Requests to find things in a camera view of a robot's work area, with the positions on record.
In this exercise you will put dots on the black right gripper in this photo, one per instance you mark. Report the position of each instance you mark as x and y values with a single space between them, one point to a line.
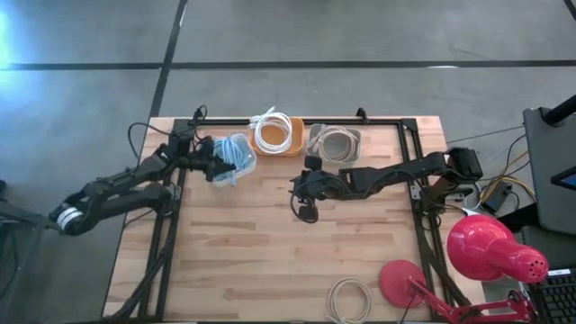
319 184

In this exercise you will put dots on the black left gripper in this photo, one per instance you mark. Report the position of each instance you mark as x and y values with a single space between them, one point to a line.
204 157

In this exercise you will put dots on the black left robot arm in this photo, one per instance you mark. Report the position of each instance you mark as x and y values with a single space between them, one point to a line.
121 202

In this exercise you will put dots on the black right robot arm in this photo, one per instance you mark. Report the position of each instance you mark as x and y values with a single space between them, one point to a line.
391 173

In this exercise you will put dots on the white plastic bin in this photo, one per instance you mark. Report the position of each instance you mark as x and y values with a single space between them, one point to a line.
251 159

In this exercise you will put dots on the grey plastic bin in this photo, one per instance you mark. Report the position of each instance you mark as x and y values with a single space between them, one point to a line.
335 146

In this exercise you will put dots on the orange plastic bin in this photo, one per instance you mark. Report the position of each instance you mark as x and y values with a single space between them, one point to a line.
272 134

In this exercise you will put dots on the red desk lamp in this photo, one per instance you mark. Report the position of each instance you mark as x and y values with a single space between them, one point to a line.
481 245

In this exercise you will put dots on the black power adapter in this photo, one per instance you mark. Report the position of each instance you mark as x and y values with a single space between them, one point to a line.
495 200

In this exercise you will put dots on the black floor stand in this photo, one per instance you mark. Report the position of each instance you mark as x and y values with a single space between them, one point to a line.
27 220

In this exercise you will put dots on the grey cart top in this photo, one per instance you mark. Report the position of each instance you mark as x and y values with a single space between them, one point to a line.
546 180

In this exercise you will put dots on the tablet screen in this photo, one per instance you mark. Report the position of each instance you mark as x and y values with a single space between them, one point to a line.
568 179

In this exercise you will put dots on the black pole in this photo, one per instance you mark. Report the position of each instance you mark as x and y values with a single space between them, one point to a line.
560 112

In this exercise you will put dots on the black computer keyboard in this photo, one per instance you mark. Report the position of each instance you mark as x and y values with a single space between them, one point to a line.
558 297

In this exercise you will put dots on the black metal table frame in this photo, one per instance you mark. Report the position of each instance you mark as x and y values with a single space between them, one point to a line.
382 121

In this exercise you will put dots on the small metal bracket plate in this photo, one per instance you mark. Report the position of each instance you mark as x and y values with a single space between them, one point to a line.
416 192

